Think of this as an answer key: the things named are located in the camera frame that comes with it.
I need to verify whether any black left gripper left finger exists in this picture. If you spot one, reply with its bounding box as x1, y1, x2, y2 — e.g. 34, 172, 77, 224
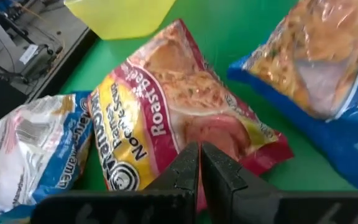
29, 141, 200, 224

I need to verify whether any green table mat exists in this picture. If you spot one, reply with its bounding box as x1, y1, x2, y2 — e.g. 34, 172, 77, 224
59, 0, 358, 192

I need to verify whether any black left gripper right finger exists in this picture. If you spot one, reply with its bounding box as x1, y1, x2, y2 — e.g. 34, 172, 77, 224
200, 141, 358, 224

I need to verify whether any grey floor box white label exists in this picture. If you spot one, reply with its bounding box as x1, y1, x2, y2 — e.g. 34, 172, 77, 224
19, 43, 63, 80

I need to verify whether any red roast beef noodle packet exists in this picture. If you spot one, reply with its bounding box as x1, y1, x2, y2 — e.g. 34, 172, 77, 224
87, 18, 295, 214

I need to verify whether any yellow plastic bin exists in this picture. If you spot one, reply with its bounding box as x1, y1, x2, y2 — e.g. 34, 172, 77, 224
63, 0, 177, 40

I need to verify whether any blue noodle packet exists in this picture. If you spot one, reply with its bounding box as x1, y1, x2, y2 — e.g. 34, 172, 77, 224
0, 91, 93, 224
227, 0, 358, 192

